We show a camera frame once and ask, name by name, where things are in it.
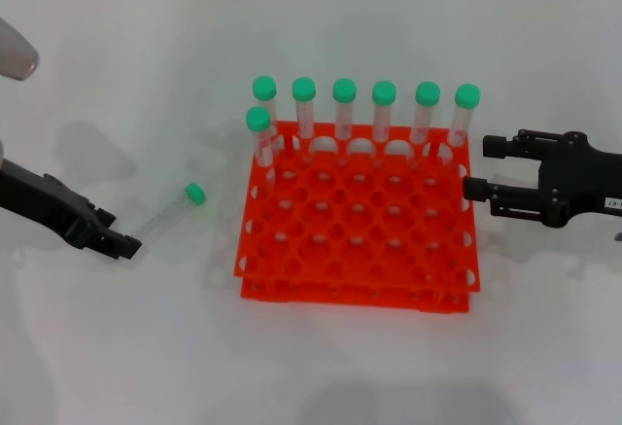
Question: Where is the clear test tube green cap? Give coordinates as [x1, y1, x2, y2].
[291, 76, 318, 163]
[444, 83, 482, 163]
[245, 105, 278, 188]
[371, 79, 397, 166]
[410, 81, 442, 163]
[128, 181, 208, 247]
[331, 77, 359, 166]
[251, 74, 282, 159]

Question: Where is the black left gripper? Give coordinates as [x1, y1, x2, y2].
[0, 159, 143, 262]

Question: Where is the orange test tube rack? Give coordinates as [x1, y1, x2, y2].
[232, 120, 482, 315]

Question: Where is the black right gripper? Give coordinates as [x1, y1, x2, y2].
[463, 128, 622, 230]

